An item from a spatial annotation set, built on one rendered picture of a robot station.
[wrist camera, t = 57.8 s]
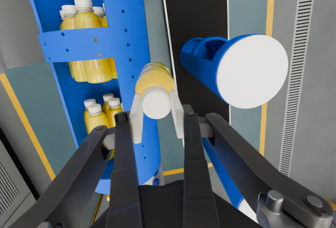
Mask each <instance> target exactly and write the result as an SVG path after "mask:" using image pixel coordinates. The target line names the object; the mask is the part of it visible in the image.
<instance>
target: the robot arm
mask: <svg viewBox="0 0 336 228"><path fill-rule="evenodd" d="M170 100H171V111H172V116H173V120H174V125H175V129H176V134H177V137H178V138H179V139H182V138H184V167H183V180H176V181H173V182H171V183H168V184H165V185H161V186H160V185H148V184H144V185H139V178H138V171H137V164H136V157H135V150H134V143H135V144H139V143H141V142H142V130H143V116H144V113H143V108H142V99H141V94H139V93H136V94H135V95H134V99H133V103H132V107H131V110H129V111H124V112H119V113H116V114H115V115H114V120H115V126H114V127H112V128H108V127H107V126H106V125H99V126H96V127H95V128H93V129H92V131H91V132H90V133H89V134H88V136H87V137H86V138H85V140H84V141H83V142H82V143H81V145H80V146H79V147H78V149H77V150H76V151H75V152H74V154H73V155H72V156H71V158H70V159H69V160H68V161H67V163H66V164H65V165H64V167H63V168H62V169H61V170H60V172H59V173H58V174H57V175H56V177H55V178H54V179H53V181H52V182H51V183H50V184H49V186H48V187H47V188H46V190H45V191H44V192H43V193H42V195H41V196H40V197H39V199H38V200H37V201H36V202H35V204H34V205H33V206H32V207H30V208H29V209H28V210H27V211H26V212H25V213H24V214H22V215H21V216H20V217H19V218H18V219H17V220H16V221H15V222H13V223H12V224H11V225H10V226H9V227H8V228H79V226H80V223H81V221H82V219H83V217H84V214H85V212H86V210H87V208H88V206H89V203H90V201H91V199H92V197H93V194H94V192H95V190H96V188H97V185H98V183H99V181H100V179H101V177H102V174H103V172H104V170H105V168H106V165H107V163H108V161H109V159H110V157H111V154H112V152H113V149H114V163H113V171H112V172H111V177H110V193H109V207H108V208H107V209H106V210H105V211H104V213H103V214H102V215H101V216H100V217H99V218H98V219H97V220H96V221H95V222H94V223H93V224H92V225H91V226H90V227H89V228H329V227H330V224H331V222H332V219H333V216H334V213H335V212H334V209H333V207H332V206H331V205H330V204H329V202H328V201H326V200H325V199H324V198H322V197H321V196H319V195H318V194H316V193H314V192H313V191H311V190H309V189H308V188H306V187H304V186H303V185H301V184H300V183H298V182H296V181H295V180H293V179H291V178H290V177H288V176H286V175H285V174H283V173H281V172H280V171H278V170H277V169H276V168H275V167H274V166H273V165H272V164H271V163H270V162H269V161H268V160H267V159H266V158H265V157H264V156H262V155H261V154H260V153H259V152H258V151H257V150H256V149H255V148H254V147H253V146H252V145H251V144H250V143H249V142H248V141H247V140H246V139H244V138H243V137H242V136H241V135H240V134H239V133H238V132H237V131H236V130H235V129H234V128H233V127H232V126H231V125H230V124H229V123H228V122H226V121H225V120H224V119H223V118H222V117H221V116H220V115H219V114H217V113H213V112H212V113H208V114H206V116H205V117H199V116H198V114H197V113H195V112H194V111H193V109H192V107H191V106H190V105H189V104H183V105H181V102H180V100H179V97H178V95H177V92H176V90H171V91H170ZM202 138H205V139H206V141H207V143H208V144H209V146H210V147H211V149H212V150H213V152H214V153H215V155H216V156H217V158H218V159H219V161H220V162H221V164H222V165H223V167H224V169H225V170H226V172H227V173H228V175H229V176H230V178H231V179H232V181H233V182H234V184H235V185H236V187H237V188H238V190H239V192H240V193H241V195H242V196H243V198H244V199H245V201H246V202H247V204H248V205H249V206H250V208H251V209H252V210H253V211H254V213H255V214H256V220H257V222H258V223H257V222H255V221H254V220H252V219H251V218H250V217H248V216H247V215H245V214H244V213H243V212H241V211H240V210H238V209H237V208H236V207H234V206H233V205H231V204H230V203H229V202H227V201H226V200H224V199H223V198H222V197H220V196H219V195H217V194H216V193H215V192H213V190H212V184H211V179H210V173H209V168H208V162H207V160H206V159H205V153H204V147H203V141H202Z"/></svg>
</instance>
